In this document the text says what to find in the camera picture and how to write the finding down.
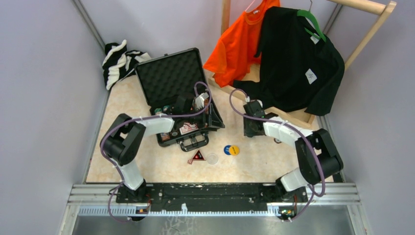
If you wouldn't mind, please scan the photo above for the blue orange chip stack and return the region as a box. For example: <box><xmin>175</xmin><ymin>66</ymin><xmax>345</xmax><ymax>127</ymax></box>
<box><xmin>154</xmin><ymin>108</ymin><xmax>170</xmax><ymax>142</ymax></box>

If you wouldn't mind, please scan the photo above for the blue small blind button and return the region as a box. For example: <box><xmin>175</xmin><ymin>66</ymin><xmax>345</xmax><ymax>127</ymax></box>
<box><xmin>224</xmin><ymin>145</ymin><xmax>231</xmax><ymax>155</ymax></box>

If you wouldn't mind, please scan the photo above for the wooden clothes rack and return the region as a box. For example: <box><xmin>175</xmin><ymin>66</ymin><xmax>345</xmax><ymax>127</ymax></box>
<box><xmin>207</xmin><ymin>0</ymin><xmax>397</xmax><ymax>132</ymax></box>

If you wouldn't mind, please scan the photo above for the black white striped cloth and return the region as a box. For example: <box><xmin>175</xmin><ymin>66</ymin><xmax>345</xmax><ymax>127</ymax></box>
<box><xmin>102</xmin><ymin>39</ymin><xmax>152</xmax><ymax>91</ymax></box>

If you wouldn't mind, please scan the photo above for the green clothes hanger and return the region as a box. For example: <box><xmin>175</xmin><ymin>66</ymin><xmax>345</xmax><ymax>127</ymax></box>
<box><xmin>297</xmin><ymin>10</ymin><xmax>327</xmax><ymax>42</ymax></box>

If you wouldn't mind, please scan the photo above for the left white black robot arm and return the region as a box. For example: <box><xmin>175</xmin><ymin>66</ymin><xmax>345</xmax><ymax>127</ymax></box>
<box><xmin>100</xmin><ymin>92</ymin><xmax>212</xmax><ymax>203</ymax></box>

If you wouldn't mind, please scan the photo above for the yellow big blind button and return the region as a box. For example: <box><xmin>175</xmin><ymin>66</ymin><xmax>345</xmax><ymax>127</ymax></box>
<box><xmin>228</xmin><ymin>145</ymin><xmax>240</xmax><ymax>156</ymax></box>

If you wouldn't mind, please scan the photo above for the aluminium frame rail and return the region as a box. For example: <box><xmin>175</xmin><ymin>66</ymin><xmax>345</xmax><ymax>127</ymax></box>
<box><xmin>59</xmin><ymin>182</ymin><xmax>372</xmax><ymax>235</ymax></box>

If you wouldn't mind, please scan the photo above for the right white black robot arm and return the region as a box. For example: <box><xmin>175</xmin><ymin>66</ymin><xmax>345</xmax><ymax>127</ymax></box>
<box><xmin>243</xmin><ymin>100</ymin><xmax>344</xmax><ymax>202</ymax></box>

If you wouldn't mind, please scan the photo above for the black poker set case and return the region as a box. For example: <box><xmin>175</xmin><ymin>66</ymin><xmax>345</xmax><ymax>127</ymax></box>
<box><xmin>134</xmin><ymin>47</ymin><xmax>225</xmax><ymax>152</ymax></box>

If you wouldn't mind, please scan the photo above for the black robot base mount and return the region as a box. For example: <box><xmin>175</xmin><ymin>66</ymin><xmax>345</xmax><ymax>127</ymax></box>
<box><xmin>115</xmin><ymin>183</ymin><xmax>308</xmax><ymax>212</ymax></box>

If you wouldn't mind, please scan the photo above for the clear dealer button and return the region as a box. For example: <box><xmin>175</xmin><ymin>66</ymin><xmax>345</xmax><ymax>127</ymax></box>
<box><xmin>207</xmin><ymin>153</ymin><xmax>219</xmax><ymax>165</ymax></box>

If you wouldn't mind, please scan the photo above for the black red triangle token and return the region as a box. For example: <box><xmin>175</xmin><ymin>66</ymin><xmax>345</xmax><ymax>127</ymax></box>
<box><xmin>191</xmin><ymin>150</ymin><xmax>206</xmax><ymax>162</ymax></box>

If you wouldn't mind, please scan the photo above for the orange t-shirt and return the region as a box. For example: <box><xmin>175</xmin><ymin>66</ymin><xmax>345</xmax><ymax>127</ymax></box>
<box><xmin>203</xmin><ymin>0</ymin><xmax>280</xmax><ymax>87</ymax></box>

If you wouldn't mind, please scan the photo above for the black t-shirt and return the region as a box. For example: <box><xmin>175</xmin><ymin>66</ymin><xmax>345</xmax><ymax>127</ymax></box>
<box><xmin>233</xmin><ymin>7</ymin><xmax>345</xmax><ymax>116</ymax></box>

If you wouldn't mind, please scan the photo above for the purple black chip stack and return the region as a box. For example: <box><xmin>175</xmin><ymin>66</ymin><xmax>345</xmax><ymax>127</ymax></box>
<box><xmin>162</xmin><ymin>105</ymin><xmax>171</xmax><ymax>113</ymax></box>

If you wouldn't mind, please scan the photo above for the red playing card deck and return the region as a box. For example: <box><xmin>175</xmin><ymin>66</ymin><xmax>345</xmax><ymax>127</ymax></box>
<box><xmin>179</xmin><ymin>122</ymin><xmax>199</xmax><ymax>135</ymax></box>

